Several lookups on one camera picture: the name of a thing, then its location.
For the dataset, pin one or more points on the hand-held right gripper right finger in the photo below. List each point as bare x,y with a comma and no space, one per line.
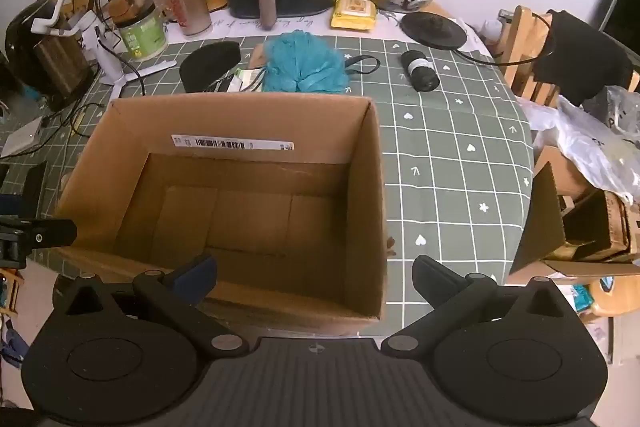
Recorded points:
430,277

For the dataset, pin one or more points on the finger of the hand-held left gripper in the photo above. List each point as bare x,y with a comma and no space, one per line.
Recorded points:
34,189
50,232

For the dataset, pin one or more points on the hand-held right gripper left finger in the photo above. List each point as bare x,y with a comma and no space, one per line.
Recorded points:
197,277

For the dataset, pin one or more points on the brown cardboard box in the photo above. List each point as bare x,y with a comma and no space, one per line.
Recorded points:
250,217

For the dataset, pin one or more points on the white flat device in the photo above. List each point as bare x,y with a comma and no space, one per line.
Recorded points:
22,137

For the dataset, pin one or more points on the small open cardboard box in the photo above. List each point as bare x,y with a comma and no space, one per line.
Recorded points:
545,227

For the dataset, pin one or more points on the black kettle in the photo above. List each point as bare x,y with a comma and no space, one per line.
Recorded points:
50,57

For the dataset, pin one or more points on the white tripod stand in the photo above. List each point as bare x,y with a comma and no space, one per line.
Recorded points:
107,57

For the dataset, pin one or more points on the green label jar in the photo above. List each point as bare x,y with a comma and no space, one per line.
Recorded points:
142,37

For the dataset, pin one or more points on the black bag roll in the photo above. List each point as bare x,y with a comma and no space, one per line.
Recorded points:
420,69

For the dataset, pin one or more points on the clear plastic bags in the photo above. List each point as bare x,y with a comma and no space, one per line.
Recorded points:
590,142

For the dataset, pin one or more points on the wooden chair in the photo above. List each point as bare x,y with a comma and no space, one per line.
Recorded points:
522,57

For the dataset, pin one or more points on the teal mesh bath pouf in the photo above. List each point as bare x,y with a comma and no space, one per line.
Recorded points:
305,62

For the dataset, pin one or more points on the black round kettle base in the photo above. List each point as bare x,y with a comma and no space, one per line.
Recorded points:
432,31

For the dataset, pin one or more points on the small plastic bottle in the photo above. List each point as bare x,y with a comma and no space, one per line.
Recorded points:
491,34

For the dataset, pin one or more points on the black cloth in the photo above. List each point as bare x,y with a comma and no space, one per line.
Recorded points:
580,57

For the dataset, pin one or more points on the yellow wipes pack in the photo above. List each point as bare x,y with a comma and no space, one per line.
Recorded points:
352,14

